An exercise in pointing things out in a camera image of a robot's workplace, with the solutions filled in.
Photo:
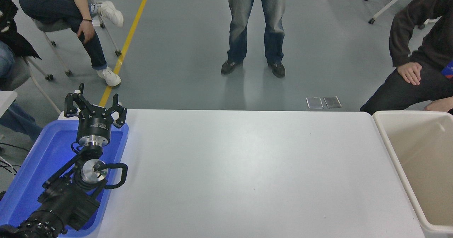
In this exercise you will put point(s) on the white wheeled chair base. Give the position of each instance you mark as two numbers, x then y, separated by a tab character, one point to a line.
393	2

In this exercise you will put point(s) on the blue plastic tray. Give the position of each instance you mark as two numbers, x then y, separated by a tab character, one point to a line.
35	167

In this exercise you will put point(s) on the person's left hand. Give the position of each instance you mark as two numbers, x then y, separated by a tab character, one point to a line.
440	105

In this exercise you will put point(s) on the silver floor plate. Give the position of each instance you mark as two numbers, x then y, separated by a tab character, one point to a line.
332	102
315	103

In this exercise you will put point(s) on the large pale bin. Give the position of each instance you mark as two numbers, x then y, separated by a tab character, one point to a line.
424	160

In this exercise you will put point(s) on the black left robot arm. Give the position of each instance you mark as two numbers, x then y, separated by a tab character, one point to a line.
67	202

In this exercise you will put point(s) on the person's right hand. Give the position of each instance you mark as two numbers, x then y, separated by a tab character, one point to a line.
410	71

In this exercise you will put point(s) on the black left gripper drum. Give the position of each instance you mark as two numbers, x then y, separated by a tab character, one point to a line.
94	124

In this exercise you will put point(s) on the standing person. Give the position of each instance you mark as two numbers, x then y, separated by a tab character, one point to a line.
240	18

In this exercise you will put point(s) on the seated person beside bin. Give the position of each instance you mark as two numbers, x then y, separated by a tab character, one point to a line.
424	36

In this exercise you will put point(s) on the grey chair with white legs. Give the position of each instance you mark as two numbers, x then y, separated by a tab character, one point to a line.
17	73
49	26

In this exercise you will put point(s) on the seated person with white shoes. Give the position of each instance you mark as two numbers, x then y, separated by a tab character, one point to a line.
53	7

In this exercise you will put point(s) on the small white side table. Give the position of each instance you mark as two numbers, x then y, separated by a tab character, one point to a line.
6	100

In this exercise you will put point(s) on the person's hand with wristband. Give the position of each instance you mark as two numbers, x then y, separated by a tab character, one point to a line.
86	29

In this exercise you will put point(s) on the seated person at picture edge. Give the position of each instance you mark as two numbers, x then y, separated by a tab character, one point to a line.
14	36

